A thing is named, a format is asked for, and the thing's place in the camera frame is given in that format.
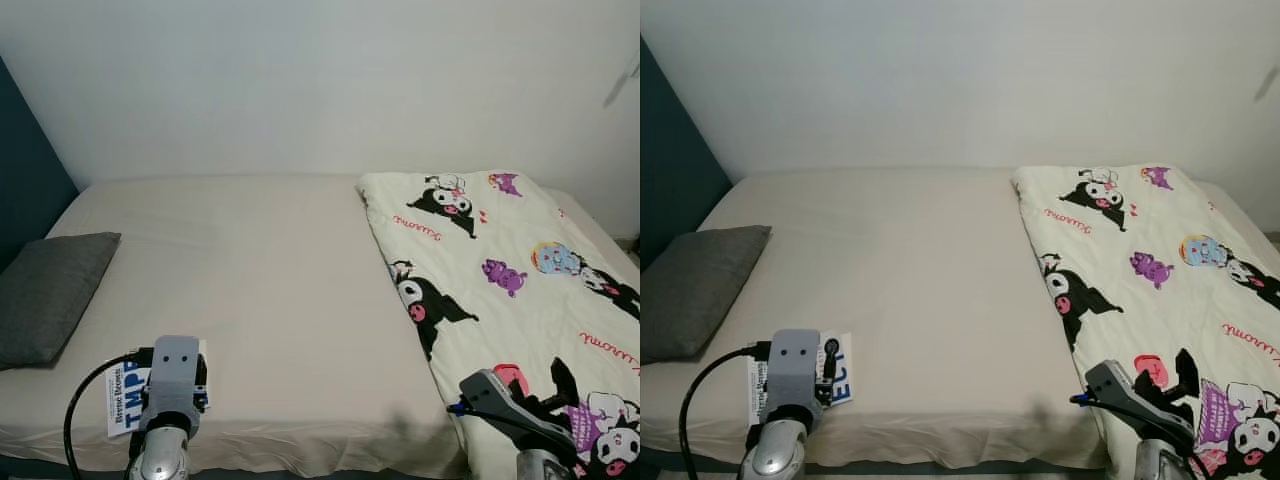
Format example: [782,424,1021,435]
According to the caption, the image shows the white book blue letters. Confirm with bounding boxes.
[748,332,854,426]
[105,340,213,439]

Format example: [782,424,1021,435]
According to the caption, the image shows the cream cartoon print blanket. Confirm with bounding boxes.
[357,170,641,480]
[1012,165,1280,480]

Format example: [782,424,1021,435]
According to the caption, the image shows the grey pillow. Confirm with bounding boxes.
[0,232,123,369]
[640,225,773,363]

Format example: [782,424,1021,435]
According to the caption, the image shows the beige sheeted mattress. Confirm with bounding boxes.
[640,168,1280,476]
[0,175,641,480]

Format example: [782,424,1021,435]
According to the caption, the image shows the dark teal bed base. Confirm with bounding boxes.
[0,452,131,480]
[640,450,761,480]

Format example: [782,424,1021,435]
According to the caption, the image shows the teal upholstered headboard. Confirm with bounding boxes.
[0,55,81,276]
[640,40,734,271]

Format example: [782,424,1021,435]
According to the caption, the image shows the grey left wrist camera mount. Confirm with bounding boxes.
[140,336,209,436]
[768,330,823,426]

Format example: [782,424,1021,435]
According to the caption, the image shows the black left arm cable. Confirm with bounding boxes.
[62,350,153,480]
[680,343,773,480]

